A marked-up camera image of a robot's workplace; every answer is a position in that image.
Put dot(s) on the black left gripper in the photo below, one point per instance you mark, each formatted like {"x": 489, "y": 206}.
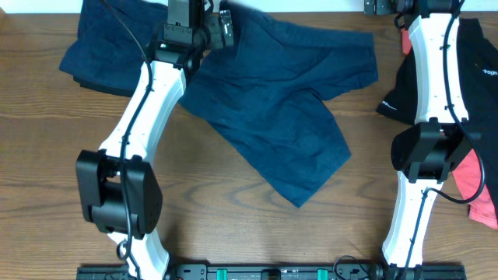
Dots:
{"x": 218, "y": 40}

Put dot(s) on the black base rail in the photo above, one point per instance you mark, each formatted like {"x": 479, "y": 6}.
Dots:
{"x": 346, "y": 270}

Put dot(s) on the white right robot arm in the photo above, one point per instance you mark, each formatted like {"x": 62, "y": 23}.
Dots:
{"x": 425, "y": 154}

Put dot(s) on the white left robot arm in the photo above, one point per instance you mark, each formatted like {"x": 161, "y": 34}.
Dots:
{"x": 118, "y": 189}

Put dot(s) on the blue shorts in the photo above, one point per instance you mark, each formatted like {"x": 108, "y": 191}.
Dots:
{"x": 266, "y": 96}

